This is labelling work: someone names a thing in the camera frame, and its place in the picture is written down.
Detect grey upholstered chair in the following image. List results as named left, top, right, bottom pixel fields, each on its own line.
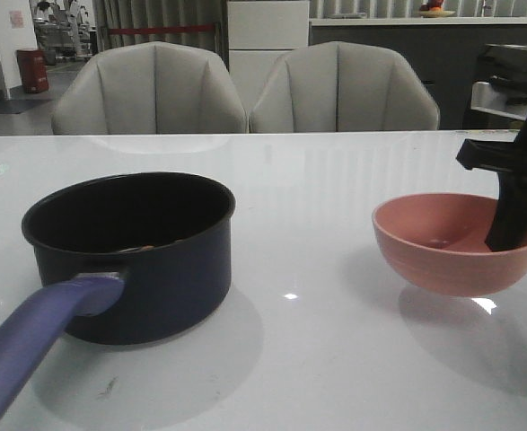
left=51, top=41, right=248, bottom=135
left=249, top=41, right=440, bottom=134

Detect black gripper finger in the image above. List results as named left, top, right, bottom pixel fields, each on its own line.
left=486, top=119, right=527, bottom=251

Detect red bin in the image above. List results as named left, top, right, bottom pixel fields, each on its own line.
left=16, top=48, right=49, bottom=93

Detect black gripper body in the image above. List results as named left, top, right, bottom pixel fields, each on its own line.
left=454, top=138, right=527, bottom=261

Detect orange ham slices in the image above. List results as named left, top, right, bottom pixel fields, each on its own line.
left=115, top=239, right=183, bottom=253

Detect grey curtain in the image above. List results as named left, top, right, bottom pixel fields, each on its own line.
left=93, top=0, right=224, bottom=55

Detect right grey upholstered chair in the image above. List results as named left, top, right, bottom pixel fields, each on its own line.
left=249, top=41, right=440, bottom=134

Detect left grey upholstered chair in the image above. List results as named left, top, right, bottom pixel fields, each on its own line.
left=51, top=41, right=248, bottom=135

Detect white refrigerator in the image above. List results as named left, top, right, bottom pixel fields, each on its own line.
left=227, top=1, right=310, bottom=111

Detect red belt barrier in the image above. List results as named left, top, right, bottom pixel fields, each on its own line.
left=107, top=23, right=217, bottom=36

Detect pink plastic bowl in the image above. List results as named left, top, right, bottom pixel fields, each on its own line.
left=372, top=193, right=527, bottom=297

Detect dark blue saucepan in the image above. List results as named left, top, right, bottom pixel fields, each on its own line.
left=0, top=172, right=235, bottom=419

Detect fruit plate on counter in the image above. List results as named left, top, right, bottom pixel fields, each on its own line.
left=417, top=0, right=456, bottom=18

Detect dark kitchen counter cabinet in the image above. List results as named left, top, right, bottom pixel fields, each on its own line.
left=310, top=17, right=527, bottom=129

